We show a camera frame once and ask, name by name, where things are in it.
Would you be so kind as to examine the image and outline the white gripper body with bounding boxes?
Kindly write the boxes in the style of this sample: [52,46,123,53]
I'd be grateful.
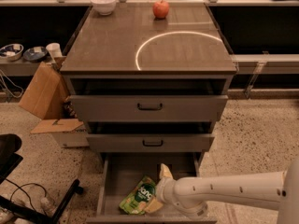
[156,177,177,203]

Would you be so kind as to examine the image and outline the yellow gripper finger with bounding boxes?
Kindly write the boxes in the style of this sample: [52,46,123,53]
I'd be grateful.
[144,197,164,214]
[159,163,173,178]

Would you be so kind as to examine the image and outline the green rice chip bag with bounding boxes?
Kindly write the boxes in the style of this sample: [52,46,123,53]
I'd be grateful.
[119,175,156,215]

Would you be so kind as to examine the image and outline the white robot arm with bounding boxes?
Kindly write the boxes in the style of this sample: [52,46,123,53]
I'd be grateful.
[146,159,299,224]

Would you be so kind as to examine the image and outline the grey middle drawer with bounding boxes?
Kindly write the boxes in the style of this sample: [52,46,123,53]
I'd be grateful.
[87,133,215,153]

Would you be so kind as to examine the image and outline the grey drawer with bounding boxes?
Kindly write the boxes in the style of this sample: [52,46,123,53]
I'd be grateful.
[86,153,217,224]
[71,95,228,122]
[87,133,215,153]

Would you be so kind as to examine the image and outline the grey bottom drawer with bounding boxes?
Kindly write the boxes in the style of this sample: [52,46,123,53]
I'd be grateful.
[86,153,217,224]

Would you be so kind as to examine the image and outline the grey drawer cabinet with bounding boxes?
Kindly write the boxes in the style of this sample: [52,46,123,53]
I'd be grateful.
[59,2,237,224]

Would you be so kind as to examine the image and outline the grey top drawer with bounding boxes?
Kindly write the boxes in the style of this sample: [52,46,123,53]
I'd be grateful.
[71,95,228,122]

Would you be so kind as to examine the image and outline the open cardboard box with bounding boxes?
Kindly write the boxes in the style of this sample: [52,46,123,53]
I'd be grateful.
[19,62,88,147]

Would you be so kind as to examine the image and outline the red apple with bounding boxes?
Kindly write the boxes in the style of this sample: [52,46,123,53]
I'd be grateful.
[152,0,169,19]

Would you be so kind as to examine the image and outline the white paper cup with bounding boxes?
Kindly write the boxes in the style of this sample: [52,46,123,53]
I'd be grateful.
[46,43,63,59]

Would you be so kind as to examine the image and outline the dark blue bowl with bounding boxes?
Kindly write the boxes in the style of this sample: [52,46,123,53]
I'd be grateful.
[23,47,48,63]

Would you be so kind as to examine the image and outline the white bowl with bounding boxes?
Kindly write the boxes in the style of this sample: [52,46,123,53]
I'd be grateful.
[90,0,117,15]

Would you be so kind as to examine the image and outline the blue patterned bowl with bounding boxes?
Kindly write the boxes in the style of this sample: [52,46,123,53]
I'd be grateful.
[0,44,23,62]

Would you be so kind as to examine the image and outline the black cable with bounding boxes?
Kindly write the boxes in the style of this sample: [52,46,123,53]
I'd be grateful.
[3,177,55,213]

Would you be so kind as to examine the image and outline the white cable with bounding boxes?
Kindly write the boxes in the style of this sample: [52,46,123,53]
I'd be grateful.
[0,68,24,103]

